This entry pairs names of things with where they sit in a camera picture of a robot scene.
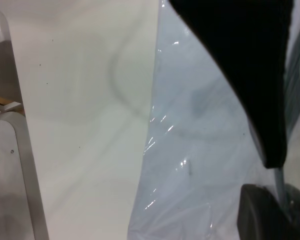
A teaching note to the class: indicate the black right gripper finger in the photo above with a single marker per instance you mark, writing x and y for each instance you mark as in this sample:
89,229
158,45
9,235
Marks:
257,217
252,62

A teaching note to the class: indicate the clear zip bag green strip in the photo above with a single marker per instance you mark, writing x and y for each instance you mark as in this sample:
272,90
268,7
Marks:
202,175

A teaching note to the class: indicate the light wooden slat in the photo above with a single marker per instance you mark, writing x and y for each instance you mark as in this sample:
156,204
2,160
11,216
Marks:
5,102

